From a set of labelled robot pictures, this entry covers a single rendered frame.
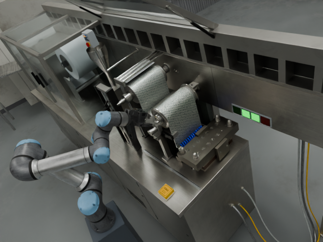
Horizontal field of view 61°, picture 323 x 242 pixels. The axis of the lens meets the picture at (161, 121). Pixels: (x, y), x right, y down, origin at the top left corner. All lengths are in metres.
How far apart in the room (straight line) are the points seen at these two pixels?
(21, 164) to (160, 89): 0.92
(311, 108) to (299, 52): 0.27
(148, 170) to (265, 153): 1.46
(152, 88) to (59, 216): 1.97
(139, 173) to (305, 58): 1.19
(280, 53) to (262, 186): 1.67
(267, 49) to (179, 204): 0.94
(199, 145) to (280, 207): 1.15
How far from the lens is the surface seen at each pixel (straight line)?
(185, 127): 1.72
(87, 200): 1.59
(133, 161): 1.94
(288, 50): 1.25
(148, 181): 1.79
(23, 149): 1.50
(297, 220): 2.57
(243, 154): 1.88
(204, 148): 1.68
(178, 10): 1.26
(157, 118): 1.59
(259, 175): 2.79
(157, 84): 1.77
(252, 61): 1.38
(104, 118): 1.32
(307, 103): 1.35
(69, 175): 1.61
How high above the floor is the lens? 2.26
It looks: 39 degrees down
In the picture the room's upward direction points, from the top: 21 degrees counter-clockwise
